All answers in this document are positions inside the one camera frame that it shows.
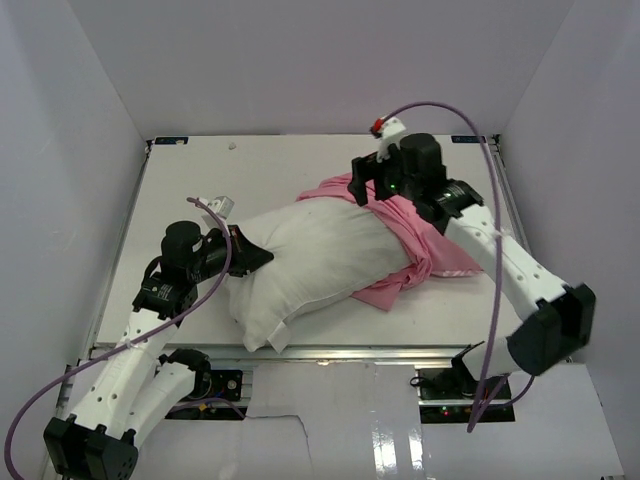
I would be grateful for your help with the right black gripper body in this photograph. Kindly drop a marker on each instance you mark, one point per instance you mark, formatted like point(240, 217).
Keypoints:
point(391, 179)

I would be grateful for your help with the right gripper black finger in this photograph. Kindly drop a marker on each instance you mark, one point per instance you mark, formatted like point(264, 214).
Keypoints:
point(359, 192)
point(365, 168)

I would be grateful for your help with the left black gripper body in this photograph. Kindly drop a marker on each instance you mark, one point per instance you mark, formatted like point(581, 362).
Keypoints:
point(237, 265)

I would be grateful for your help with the white pillow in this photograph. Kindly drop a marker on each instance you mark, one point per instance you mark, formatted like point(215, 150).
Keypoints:
point(325, 249)

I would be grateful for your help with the pink floral pillowcase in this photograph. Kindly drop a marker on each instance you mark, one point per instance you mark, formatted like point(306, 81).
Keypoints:
point(430, 253)

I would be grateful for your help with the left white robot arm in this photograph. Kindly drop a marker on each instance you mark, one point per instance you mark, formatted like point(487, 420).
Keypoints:
point(102, 435)

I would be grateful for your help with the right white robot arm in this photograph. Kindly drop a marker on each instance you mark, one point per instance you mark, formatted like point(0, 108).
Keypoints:
point(556, 318)

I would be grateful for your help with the right blue table label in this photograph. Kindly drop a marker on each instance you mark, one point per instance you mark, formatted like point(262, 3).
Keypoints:
point(467, 139)

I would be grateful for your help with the blue table label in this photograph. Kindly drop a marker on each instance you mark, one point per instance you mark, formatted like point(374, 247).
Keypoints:
point(467, 139)
point(171, 140)

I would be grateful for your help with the left blue table label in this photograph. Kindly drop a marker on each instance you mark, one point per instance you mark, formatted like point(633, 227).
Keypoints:
point(171, 140)

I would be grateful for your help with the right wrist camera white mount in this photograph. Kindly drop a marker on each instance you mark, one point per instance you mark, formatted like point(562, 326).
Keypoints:
point(388, 132)

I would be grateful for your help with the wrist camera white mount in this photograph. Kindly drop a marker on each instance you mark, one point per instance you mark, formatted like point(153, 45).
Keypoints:
point(222, 206)
point(388, 132)

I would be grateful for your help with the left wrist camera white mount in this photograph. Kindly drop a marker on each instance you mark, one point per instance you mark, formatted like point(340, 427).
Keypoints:
point(222, 206)

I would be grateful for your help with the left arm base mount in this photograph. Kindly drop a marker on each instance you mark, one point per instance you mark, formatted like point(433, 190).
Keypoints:
point(215, 392)

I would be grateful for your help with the aluminium table front rail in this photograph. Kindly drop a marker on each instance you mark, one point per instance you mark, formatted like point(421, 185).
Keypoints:
point(235, 355)

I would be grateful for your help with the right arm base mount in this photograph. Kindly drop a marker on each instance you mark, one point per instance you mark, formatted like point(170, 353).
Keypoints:
point(446, 396)

